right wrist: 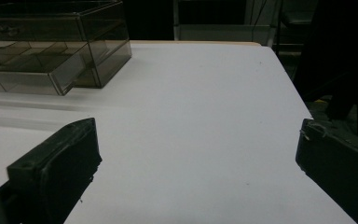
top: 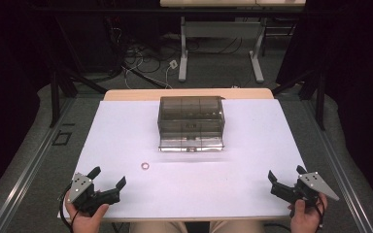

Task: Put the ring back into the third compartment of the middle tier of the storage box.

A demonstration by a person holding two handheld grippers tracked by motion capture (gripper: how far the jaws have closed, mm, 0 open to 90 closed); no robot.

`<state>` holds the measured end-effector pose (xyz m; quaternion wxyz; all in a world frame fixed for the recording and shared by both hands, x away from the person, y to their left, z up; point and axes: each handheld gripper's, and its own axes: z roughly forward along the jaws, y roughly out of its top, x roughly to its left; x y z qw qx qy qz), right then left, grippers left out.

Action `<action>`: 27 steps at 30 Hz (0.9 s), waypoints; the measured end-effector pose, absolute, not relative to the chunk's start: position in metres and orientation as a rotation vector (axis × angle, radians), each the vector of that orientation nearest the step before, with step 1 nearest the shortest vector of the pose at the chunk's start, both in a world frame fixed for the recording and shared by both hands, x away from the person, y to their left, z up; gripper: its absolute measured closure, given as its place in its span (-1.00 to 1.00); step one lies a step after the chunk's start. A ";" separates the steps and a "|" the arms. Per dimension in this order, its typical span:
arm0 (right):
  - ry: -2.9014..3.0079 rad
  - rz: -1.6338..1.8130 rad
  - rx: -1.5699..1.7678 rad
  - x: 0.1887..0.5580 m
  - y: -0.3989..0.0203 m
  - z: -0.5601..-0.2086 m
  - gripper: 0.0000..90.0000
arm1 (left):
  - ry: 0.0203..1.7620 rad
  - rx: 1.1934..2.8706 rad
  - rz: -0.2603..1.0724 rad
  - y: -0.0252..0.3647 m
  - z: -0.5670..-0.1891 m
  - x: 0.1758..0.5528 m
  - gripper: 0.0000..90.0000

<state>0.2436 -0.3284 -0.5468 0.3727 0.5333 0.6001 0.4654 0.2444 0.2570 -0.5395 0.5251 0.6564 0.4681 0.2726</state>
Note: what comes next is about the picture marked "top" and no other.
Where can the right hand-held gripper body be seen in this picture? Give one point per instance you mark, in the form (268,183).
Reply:
(307,187)

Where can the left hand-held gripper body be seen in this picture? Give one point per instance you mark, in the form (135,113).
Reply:
(90,197)

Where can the transparent plastic drawer box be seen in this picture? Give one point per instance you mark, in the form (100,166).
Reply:
(191,123)

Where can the person's left hand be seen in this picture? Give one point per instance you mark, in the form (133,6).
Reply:
(85,221)

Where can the person's right hand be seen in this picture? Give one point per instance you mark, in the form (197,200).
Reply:
(304,220)

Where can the person's left leg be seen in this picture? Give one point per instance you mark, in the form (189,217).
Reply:
(158,227)

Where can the person's leg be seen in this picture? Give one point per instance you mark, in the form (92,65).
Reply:
(236,227)
(158,227)

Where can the person's right leg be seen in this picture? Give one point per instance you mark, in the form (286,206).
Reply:
(236,227)

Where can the white table mat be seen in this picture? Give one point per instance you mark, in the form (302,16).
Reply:
(187,181)

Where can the black metal stand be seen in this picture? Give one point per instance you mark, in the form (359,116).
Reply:
(55,97)
(319,97)

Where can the dark curtain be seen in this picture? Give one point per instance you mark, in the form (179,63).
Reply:
(359,81)
(9,81)

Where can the white power adapter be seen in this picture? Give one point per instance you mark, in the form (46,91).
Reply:
(173,63)

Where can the white-legged desk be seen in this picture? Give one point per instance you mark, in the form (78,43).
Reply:
(220,30)

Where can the aluminium floor rail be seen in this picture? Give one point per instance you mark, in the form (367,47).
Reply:
(340,168)
(26,168)

